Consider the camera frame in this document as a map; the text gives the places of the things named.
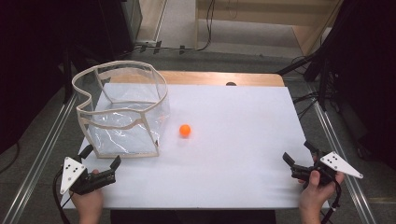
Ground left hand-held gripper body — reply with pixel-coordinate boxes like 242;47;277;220
59;156;118;196

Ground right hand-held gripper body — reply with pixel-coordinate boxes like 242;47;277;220
290;150;364;188

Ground clear plastic bin beige trim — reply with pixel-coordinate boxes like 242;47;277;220
71;60;172;160

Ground orange ball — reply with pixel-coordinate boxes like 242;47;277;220
178;124;192;138

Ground person's left hand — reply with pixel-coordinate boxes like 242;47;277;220
70;187;105;217

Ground person's right hand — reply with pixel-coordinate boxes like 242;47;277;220
298;170;346;217

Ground white table board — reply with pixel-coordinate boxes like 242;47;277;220
60;82;331;210

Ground black stand legs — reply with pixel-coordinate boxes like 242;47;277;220
276;51;332;112

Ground dark curtain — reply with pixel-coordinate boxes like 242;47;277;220
323;0;396;172
0;0;125;156

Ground wooden table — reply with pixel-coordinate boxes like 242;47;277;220
106;70;286;88

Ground dark grey cabinet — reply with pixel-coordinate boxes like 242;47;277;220
120;0;144;45

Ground light wooden shelf unit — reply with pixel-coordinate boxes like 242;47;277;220
194;0;344;57

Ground light wooden panel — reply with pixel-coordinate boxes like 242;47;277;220
135;0;169;44

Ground metal floor rail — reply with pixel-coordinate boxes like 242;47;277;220
0;92;78;224
310;101;378;224

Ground left hand-held gripper black cable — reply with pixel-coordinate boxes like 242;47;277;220
51;167;75;224

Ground hand-held gripper black cable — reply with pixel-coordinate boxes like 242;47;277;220
51;167;75;224
320;178;343;224

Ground right hand-held gripper black cable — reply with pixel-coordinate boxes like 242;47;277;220
320;178;343;224

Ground black floor cables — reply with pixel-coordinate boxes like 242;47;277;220
291;91;321;121

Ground black floor cable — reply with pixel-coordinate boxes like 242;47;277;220
0;141;21;175

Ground black hanging cable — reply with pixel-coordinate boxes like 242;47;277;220
134;0;217;53

